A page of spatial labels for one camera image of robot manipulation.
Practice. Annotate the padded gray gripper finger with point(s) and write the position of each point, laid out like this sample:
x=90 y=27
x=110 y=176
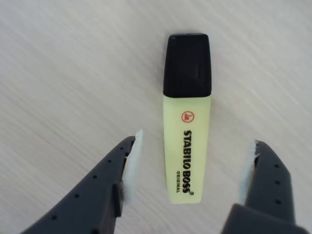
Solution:
x=97 y=195
x=270 y=190

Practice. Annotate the yellow Stabilo Boss highlighter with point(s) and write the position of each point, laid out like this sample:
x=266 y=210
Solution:
x=185 y=146

